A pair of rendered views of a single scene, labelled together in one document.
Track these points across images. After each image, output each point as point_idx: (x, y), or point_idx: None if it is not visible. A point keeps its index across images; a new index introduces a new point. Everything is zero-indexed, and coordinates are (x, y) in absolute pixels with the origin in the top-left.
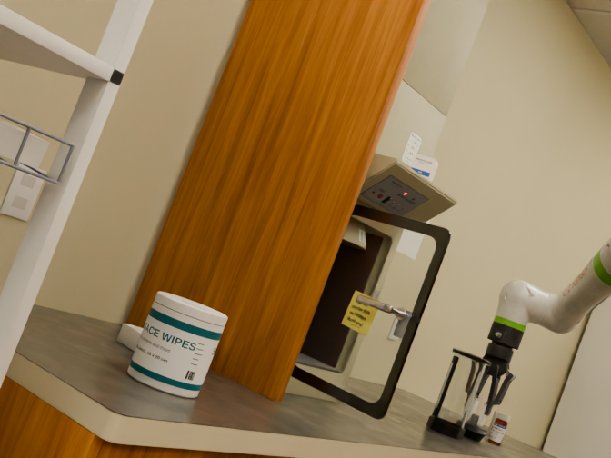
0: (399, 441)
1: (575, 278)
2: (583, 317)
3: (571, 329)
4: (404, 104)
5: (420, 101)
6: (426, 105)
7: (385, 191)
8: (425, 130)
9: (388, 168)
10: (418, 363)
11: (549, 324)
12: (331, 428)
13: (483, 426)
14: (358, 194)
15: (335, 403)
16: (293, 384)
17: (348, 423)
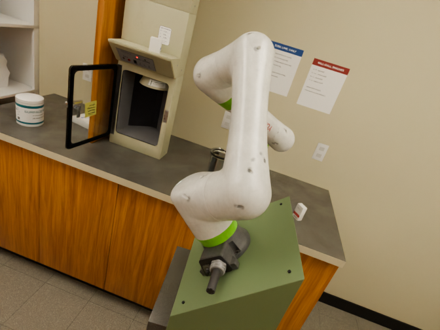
0: (112, 169)
1: None
2: (270, 139)
3: (277, 148)
4: (148, 12)
5: (161, 7)
6: (167, 9)
7: (127, 56)
8: (171, 23)
9: (110, 44)
10: (351, 180)
11: (268, 143)
12: (73, 151)
13: (325, 217)
14: (98, 57)
15: (148, 157)
16: (124, 143)
17: (103, 157)
